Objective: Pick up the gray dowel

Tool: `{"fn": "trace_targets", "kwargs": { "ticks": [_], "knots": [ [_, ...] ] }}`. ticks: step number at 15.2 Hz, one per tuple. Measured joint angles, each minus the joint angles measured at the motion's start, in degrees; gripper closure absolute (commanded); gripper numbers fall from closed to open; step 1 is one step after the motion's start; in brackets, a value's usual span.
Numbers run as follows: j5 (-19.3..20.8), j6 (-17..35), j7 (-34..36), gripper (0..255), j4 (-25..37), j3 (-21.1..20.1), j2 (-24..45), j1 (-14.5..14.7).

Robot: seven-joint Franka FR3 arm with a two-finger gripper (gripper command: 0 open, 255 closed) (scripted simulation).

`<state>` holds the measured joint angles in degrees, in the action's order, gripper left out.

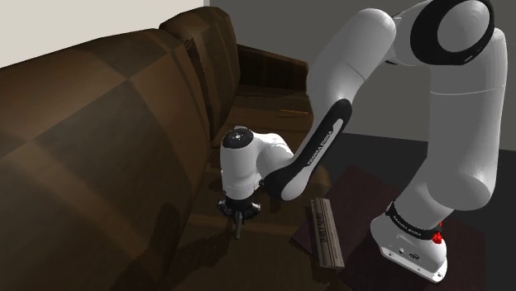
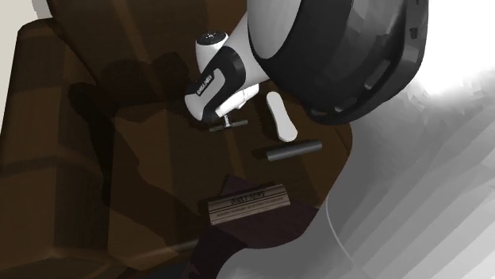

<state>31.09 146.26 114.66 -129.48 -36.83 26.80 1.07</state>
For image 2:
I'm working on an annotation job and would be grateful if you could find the white remote control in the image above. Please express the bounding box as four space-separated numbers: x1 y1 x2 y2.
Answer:
265 90 299 143

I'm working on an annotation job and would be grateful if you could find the dark grey cylinder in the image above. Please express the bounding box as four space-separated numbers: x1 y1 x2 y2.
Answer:
265 139 324 162

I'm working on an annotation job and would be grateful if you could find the brown sofa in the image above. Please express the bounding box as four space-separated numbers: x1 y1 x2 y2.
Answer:
0 0 354 279

